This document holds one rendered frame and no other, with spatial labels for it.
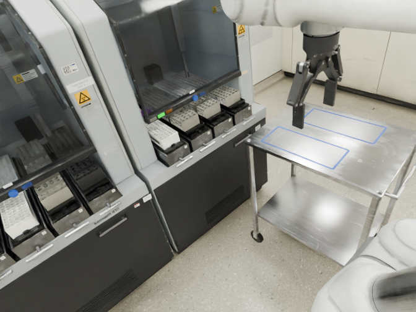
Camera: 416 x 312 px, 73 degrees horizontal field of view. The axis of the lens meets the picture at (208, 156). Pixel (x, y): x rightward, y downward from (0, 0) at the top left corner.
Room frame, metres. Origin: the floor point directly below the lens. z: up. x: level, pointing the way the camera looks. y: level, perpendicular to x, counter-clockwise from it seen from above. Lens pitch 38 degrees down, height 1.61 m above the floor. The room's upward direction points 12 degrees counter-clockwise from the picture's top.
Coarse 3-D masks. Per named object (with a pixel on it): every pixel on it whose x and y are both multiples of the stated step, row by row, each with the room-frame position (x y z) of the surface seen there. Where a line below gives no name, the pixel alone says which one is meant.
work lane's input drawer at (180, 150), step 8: (152, 144) 1.21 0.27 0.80; (176, 144) 1.14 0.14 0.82; (184, 144) 1.15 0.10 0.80; (160, 152) 1.12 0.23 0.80; (168, 152) 1.10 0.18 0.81; (176, 152) 1.11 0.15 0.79; (184, 152) 1.13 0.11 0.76; (168, 160) 1.08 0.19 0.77; (176, 160) 1.11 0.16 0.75; (184, 160) 1.08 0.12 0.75
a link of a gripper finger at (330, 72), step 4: (328, 56) 0.61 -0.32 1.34; (328, 60) 0.60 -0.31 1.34; (328, 64) 0.61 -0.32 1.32; (332, 64) 0.62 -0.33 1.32; (328, 68) 0.62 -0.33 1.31; (332, 68) 0.63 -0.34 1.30; (324, 72) 0.65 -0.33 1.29; (328, 72) 0.64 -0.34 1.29; (332, 72) 0.63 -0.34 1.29; (336, 72) 0.64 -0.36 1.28; (328, 76) 0.65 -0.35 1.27; (332, 76) 0.64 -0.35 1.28; (336, 76) 0.64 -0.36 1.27; (336, 80) 0.64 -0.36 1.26; (340, 80) 0.64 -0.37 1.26
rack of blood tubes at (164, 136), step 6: (150, 126) 1.29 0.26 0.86; (156, 126) 1.28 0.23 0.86; (162, 126) 1.26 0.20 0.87; (168, 126) 1.25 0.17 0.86; (150, 132) 1.22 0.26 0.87; (156, 132) 1.22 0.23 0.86; (162, 132) 1.20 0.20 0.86; (168, 132) 1.20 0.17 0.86; (174, 132) 1.19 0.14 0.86; (150, 138) 1.23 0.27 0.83; (156, 138) 1.16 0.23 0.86; (162, 138) 1.15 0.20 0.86; (168, 138) 1.14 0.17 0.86; (174, 138) 1.16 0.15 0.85; (162, 144) 1.12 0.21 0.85; (168, 144) 1.14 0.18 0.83
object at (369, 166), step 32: (288, 128) 1.08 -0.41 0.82; (320, 128) 1.03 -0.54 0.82; (352, 128) 0.98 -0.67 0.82; (384, 128) 0.94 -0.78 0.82; (288, 160) 0.87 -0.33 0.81; (320, 160) 0.82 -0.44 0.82; (352, 160) 0.78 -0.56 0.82; (384, 160) 0.75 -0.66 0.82; (288, 192) 1.16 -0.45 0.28; (320, 192) 1.11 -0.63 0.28; (384, 192) 0.60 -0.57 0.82; (256, 224) 1.04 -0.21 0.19; (288, 224) 0.93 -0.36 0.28; (320, 224) 0.89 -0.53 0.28; (352, 224) 0.85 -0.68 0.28; (384, 224) 0.85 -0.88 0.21
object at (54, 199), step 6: (66, 186) 0.91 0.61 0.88; (54, 192) 0.89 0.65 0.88; (60, 192) 0.89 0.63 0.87; (66, 192) 0.90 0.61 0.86; (42, 198) 0.87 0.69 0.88; (48, 198) 0.87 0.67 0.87; (54, 198) 0.88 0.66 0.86; (60, 198) 0.89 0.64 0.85; (66, 198) 0.90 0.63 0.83; (48, 204) 0.86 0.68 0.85; (54, 204) 0.87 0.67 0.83; (48, 210) 0.85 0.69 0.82
